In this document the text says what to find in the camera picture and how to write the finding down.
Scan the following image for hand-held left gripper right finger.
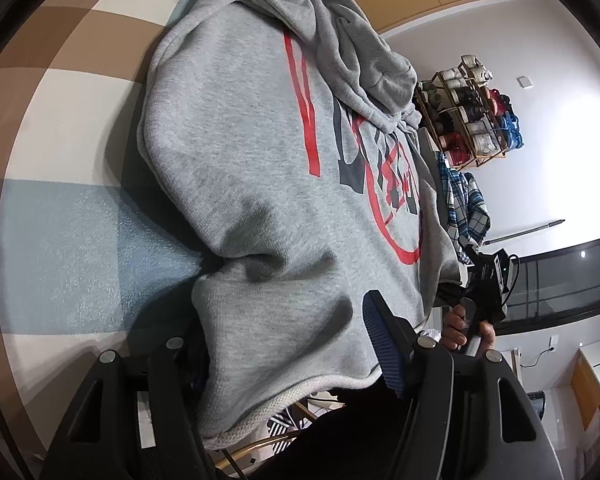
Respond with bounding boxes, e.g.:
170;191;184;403
362;289;563;480

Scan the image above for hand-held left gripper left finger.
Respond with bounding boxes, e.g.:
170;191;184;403
40;337;216;480

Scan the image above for grey hoodie with red print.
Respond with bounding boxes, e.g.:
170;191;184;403
137;0;463;451

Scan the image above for person's right hand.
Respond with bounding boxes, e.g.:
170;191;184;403
440;305;498;356

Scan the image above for blue plaid shirt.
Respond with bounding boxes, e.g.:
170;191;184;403
437;157;492;266

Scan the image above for dark window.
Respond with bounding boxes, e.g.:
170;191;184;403
492;234;600;336

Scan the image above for person's black pants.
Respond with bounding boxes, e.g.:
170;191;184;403
267;390;418;480

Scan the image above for wooden side cabinet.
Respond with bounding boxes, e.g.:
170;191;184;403
572;350;600;431

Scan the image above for checkered floor mat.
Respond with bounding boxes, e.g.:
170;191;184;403
0;0;221;456

